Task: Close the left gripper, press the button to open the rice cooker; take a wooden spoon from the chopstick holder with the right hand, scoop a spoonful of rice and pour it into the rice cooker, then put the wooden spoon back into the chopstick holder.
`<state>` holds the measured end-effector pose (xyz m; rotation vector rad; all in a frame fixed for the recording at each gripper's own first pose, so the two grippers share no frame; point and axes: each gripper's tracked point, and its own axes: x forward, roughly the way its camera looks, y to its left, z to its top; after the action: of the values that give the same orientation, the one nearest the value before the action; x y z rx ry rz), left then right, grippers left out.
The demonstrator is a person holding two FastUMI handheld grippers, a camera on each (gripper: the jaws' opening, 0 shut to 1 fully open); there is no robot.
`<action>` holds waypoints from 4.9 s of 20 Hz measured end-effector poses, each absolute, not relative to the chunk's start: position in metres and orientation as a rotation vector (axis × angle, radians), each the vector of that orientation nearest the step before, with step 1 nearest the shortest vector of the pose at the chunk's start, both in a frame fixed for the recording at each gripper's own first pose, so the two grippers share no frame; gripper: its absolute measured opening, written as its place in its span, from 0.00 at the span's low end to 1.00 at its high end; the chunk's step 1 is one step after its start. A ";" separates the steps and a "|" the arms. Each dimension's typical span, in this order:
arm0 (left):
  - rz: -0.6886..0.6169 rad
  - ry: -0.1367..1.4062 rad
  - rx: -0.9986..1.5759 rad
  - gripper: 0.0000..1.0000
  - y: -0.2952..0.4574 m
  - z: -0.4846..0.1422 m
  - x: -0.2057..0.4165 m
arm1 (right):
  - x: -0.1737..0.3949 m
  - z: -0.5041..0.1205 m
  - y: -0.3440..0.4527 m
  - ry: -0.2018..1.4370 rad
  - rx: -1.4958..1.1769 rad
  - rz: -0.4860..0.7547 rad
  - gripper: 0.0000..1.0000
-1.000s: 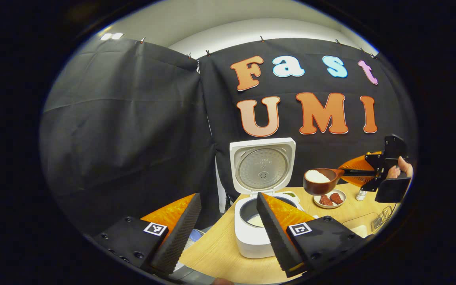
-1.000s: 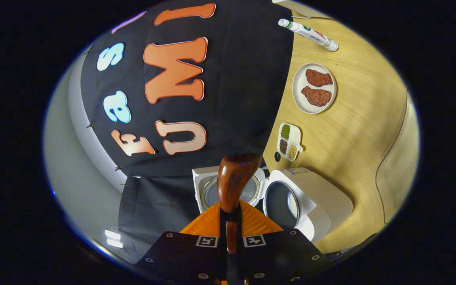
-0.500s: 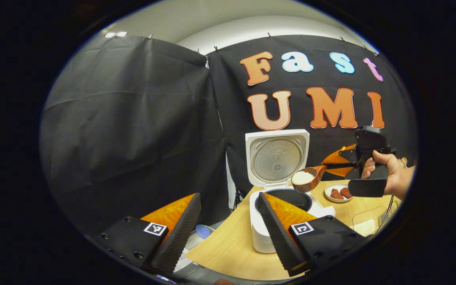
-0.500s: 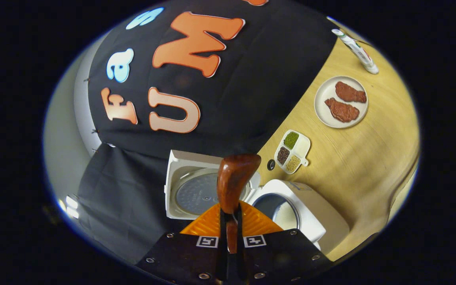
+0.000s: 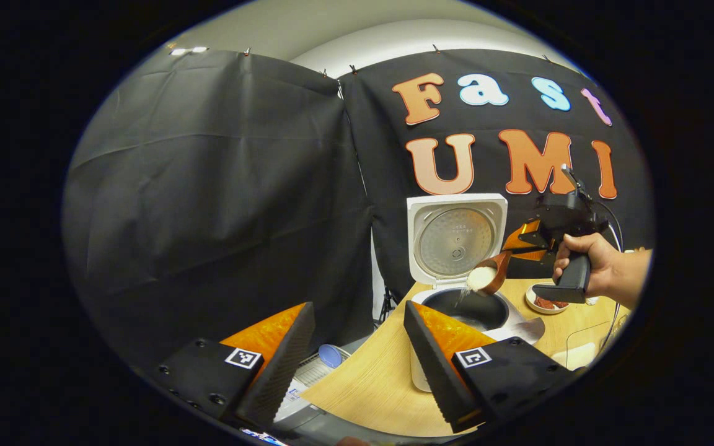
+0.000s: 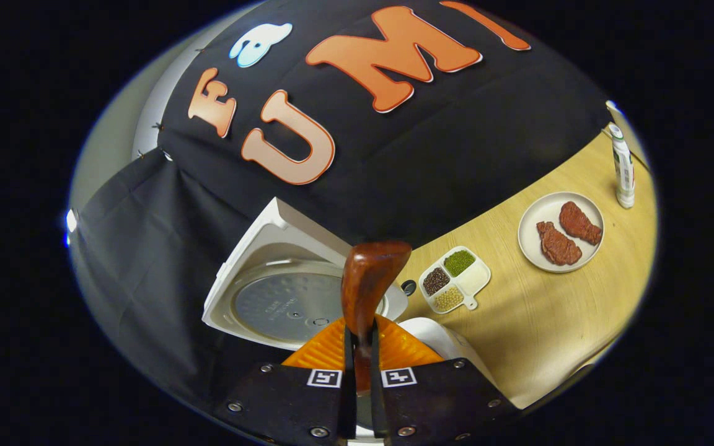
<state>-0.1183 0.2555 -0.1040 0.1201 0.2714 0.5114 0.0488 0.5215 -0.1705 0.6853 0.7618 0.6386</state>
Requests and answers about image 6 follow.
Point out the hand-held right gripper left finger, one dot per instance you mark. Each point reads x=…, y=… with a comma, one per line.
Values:
x=349, y=396

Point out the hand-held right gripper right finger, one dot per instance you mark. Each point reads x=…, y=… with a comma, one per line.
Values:
x=378, y=409

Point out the brown wooden spoon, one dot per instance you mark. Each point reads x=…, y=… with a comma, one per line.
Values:
x=366, y=279

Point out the white rice cooker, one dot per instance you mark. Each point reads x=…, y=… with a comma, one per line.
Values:
x=270, y=260

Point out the white divided bean dish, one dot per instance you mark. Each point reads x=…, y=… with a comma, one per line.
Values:
x=475, y=282

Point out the red meat piece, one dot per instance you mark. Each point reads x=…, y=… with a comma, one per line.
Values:
x=580, y=223
x=558, y=246

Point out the beige round plate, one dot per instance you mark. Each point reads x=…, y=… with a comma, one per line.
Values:
x=537, y=214

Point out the black backdrop cloth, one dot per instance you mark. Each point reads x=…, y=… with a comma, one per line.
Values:
x=456, y=124

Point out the ceiling light panel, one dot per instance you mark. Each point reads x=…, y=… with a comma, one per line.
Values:
x=70, y=221

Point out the white bottle green label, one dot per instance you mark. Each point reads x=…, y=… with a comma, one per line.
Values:
x=623, y=170

